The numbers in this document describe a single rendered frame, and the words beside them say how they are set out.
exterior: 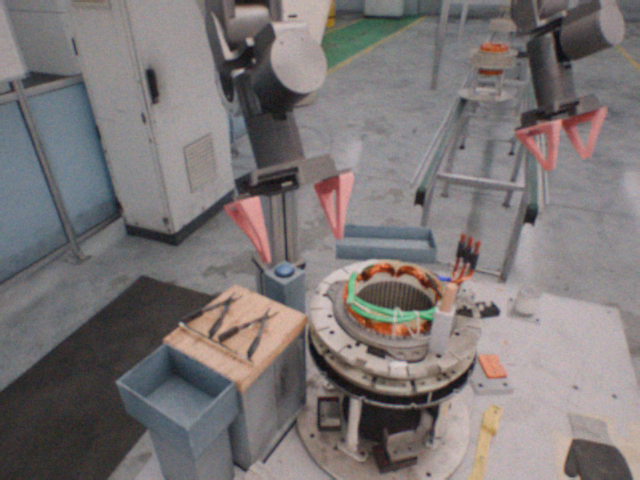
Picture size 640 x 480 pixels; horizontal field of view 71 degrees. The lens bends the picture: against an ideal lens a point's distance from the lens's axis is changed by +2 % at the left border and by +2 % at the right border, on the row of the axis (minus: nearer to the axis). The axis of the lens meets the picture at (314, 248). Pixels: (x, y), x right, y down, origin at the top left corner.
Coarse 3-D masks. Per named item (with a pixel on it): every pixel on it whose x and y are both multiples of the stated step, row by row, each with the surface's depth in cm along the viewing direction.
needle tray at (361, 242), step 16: (352, 224) 118; (368, 224) 117; (336, 240) 111; (352, 240) 118; (368, 240) 118; (384, 240) 118; (400, 240) 118; (416, 240) 118; (432, 240) 113; (336, 256) 111; (352, 256) 111; (368, 256) 110; (384, 256) 110; (400, 256) 109; (416, 256) 109; (432, 256) 108
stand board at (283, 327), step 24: (240, 288) 95; (216, 312) 88; (240, 312) 88; (288, 312) 88; (168, 336) 82; (192, 336) 82; (216, 336) 82; (240, 336) 82; (264, 336) 82; (288, 336) 83; (216, 360) 78; (264, 360) 78; (240, 384) 73
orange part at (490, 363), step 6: (486, 354) 114; (492, 354) 114; (480, 360) 112; (486, 360) 112; (492, 360) 112; (498, 360) 112; (486, 366) 110; (492, 366) 110; (498, 366) 110; (486, 372) 109; (492, 372) 109; (498, 372) 109; (504, 372) 109
